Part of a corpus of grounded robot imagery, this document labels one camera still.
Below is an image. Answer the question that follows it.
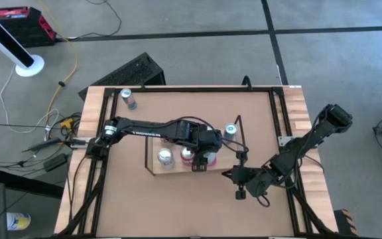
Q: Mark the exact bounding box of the red black toolbox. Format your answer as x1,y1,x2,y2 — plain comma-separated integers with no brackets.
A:
0,5,58,48

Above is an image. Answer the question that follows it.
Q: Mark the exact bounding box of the black floor cable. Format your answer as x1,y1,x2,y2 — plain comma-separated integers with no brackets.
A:
65,0,123,40

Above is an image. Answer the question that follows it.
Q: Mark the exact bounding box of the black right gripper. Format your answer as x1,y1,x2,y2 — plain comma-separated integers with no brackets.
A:
222,151,272,200

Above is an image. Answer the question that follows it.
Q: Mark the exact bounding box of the red Fanta can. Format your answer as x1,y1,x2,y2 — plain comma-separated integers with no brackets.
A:
180,145,197,166

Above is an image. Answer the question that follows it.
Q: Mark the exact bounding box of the teal silver energy drink can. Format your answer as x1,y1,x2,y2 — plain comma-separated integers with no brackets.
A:
223,122,239,140

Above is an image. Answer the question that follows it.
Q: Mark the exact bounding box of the white black tower stand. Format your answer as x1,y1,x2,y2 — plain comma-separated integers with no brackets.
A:
0,3,45,78

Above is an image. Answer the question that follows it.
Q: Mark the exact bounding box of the hazard-striped black block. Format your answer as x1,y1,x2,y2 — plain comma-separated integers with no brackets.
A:
333,208,359,237

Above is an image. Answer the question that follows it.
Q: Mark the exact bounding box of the flat black power strip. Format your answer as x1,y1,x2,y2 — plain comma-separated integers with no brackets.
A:
21,137,64,153

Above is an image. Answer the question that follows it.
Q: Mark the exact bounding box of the blue silver energy drink can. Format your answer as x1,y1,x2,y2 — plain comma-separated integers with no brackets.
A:
119,88,138,110

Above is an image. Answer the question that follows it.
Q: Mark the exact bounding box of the white cable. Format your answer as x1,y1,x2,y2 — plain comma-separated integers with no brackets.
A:
0,64,60,134

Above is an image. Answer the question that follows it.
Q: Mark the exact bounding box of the black aluminium table frame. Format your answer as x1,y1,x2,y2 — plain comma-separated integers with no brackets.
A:
58,85,334,237

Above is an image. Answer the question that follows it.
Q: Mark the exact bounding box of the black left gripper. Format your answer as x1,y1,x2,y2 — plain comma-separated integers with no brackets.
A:
192,129,224,173

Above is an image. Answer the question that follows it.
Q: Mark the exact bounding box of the black power adapter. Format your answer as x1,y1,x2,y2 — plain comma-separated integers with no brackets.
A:
43,153,68,172

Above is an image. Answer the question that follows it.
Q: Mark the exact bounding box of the yellow cable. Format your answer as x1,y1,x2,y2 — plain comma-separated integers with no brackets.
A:
36,0,79,127

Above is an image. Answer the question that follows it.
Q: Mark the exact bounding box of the wooden shelf black wire frame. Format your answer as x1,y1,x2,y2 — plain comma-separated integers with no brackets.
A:
143,114,250,177

